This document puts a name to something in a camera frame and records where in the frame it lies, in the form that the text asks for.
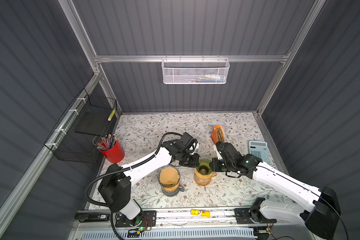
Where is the yellow marker on rail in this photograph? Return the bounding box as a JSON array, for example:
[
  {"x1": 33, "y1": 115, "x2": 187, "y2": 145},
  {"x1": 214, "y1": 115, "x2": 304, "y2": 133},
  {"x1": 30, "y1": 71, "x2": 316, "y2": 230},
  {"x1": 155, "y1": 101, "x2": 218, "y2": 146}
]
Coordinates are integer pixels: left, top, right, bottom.
[{"x1": 191, "y1": 209, "x2": 211, "y2": 218}]

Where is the black wire wall basket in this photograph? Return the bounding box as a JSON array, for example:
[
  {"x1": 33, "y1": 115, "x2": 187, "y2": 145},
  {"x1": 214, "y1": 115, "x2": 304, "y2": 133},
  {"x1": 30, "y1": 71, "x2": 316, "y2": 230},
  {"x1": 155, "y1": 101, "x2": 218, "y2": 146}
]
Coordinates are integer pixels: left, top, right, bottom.
[{"x1": 45, "y1": 90, "x2": 118, "y2": 164}]

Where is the red pencil cup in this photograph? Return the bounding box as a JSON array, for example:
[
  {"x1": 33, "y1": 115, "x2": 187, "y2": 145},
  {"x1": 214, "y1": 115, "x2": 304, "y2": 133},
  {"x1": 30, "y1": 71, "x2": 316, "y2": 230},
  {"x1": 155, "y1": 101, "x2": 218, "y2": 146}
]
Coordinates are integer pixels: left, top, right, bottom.
[{"x1": 97, "y1": 135, "x2": 125, "y2": 164}]

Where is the orange coffee filter pack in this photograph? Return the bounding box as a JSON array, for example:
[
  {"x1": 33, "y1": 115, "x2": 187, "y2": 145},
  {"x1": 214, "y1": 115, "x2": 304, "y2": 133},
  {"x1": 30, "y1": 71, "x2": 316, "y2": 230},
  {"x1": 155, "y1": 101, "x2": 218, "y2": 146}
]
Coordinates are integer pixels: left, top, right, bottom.
[{"x1": 211, "y1": 126, "x2": 226, "y2": 144}]

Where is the grey glass dripper cone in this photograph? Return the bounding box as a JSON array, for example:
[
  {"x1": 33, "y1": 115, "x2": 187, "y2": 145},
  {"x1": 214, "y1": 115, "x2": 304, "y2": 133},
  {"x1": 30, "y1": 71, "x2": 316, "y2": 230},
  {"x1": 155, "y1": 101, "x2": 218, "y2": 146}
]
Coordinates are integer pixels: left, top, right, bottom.
[{"x1": 158, "y1": 167, "x2": 180, "y2": 191}]

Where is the green glass dripper cone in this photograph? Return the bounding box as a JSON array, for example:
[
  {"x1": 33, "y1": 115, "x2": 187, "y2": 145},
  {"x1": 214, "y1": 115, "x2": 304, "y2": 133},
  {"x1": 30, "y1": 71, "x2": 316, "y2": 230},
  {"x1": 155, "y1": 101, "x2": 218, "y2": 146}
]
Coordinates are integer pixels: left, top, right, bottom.
[{"x1": 196, "y1": 159, "x2": 213, "y2": 176}]

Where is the amber glass carafe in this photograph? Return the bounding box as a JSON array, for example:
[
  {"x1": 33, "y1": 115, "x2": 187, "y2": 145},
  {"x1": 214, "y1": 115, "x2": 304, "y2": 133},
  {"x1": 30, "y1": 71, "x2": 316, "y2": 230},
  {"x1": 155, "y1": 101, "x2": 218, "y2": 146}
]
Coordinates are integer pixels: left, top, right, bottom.
[{"x1": 194, "y1": 172, "x2": 217, "y2": 186}]

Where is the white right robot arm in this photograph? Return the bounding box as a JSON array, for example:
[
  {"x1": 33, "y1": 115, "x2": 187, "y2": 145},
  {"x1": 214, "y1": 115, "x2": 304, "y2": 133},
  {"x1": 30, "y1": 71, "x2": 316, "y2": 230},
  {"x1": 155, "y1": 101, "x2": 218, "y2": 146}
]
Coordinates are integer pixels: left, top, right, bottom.
[{"x1": 210, "y1": 142, "x2": 341, "y2": 240}]

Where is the clear grey glass carafe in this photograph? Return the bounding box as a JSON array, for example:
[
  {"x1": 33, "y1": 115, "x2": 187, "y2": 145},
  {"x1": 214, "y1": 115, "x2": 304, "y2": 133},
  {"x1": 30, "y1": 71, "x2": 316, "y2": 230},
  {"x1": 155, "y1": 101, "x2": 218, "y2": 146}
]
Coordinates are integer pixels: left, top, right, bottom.
[{"x1": 162, "y1": 185, "x2": 185, "y2": 197}]

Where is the white slotted cable duct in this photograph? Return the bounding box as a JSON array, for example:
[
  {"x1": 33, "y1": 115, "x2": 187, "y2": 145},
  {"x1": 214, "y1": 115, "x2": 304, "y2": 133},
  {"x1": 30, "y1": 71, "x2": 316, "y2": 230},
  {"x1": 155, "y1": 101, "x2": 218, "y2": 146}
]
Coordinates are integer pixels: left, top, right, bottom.
[{"x1": 79, "y1": 227, "x2": 257, "y2": 240}]

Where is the wooden dripper ring base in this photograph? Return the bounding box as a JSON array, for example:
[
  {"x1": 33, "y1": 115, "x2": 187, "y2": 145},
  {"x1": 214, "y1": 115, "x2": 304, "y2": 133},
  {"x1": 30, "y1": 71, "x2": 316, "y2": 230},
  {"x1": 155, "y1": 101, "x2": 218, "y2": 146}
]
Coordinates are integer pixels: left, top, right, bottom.
[{"x1": 162, "y1": 184, "x2": 180, "y2": 196}]

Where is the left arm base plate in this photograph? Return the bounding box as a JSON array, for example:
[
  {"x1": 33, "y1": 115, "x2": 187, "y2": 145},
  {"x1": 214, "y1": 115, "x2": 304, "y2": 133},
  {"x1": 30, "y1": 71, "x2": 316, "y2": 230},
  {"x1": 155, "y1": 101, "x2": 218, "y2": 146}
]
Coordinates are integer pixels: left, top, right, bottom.
[{"x1": 115, "y1": 211, "x2": 157, "y2": 228}]

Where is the black corrugated cable conduit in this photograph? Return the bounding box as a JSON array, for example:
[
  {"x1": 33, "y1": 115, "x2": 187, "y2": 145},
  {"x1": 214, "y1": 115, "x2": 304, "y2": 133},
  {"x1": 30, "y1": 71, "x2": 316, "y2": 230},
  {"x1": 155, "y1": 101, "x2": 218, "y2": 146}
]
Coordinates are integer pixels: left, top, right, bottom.
[{"x1": 84, "y1": 131, "x2": 182, "y2": 240}]

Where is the yellow marker in basket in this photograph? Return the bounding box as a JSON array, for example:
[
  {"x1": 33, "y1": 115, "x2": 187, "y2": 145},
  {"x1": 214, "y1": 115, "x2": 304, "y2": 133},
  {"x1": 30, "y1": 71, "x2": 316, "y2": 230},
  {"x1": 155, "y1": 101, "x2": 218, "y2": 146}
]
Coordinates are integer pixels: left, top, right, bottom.
[{"x1": 108, "y1": 109, "x2": 116, "y2": 122}]

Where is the white mesh wall basket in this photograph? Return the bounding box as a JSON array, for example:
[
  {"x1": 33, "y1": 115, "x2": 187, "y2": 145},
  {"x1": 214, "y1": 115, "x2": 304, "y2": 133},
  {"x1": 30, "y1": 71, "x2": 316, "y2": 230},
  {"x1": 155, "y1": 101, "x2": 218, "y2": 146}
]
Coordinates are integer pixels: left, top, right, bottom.
[{"x1": 161, "y1": 58, "x2": 230, "y2": 85}]

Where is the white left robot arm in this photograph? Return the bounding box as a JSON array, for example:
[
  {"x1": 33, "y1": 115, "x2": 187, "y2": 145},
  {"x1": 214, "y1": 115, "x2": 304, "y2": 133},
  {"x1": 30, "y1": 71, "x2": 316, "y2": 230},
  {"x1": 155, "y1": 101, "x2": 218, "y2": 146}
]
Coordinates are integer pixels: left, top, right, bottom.
[{"x1": 98, "y1": 132, "x2": 200, "y2": 225}]

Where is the light blue calculator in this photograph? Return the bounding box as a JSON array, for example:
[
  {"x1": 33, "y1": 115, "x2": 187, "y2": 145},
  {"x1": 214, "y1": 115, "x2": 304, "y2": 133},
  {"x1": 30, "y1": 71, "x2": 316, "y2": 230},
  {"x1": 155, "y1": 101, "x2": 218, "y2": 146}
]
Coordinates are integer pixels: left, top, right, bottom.
[{"x1": 249, "y1": 140, "x2": 270, "y2": 164}]

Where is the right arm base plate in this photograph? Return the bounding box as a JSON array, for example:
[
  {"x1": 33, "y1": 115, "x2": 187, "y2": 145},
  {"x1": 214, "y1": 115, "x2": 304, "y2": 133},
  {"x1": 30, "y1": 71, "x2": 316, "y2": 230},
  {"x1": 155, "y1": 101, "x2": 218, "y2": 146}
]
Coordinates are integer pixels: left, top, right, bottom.
[{"x1": 234, "y1": 208, "x2": 277, "y2": 224}]

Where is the black device on rail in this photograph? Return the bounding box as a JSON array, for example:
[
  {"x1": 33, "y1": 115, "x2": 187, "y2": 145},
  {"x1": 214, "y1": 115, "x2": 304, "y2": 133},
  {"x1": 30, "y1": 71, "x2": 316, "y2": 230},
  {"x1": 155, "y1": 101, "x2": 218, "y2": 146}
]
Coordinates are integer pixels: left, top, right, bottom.
[{"x1": 74, "y1": 213, "x2": 110, "y2": 223}]

